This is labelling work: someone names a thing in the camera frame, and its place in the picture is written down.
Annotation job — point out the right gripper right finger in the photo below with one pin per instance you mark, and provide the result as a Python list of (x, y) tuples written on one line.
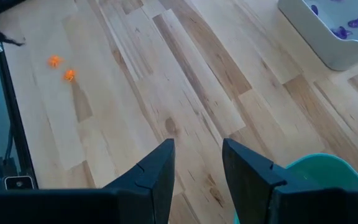
[(259, 193)]

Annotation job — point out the teal plastic bin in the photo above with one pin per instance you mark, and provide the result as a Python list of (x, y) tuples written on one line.
[(328, 171)]

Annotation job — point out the purple plastic witch hat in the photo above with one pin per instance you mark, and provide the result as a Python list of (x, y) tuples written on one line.
[(314, 9), (345, 33), (356, 21), (336, 31)]

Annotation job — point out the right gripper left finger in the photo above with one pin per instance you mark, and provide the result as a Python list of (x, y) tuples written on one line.
[(148, 193)]

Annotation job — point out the black aluminium rig frame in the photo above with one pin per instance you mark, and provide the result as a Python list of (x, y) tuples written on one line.
[(11, 109)]

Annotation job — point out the small silver table-level camera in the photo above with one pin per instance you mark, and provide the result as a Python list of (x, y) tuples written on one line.
[(19, 183)]

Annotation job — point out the white plastic bin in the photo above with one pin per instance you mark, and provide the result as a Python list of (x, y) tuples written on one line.
[(322, 40)]

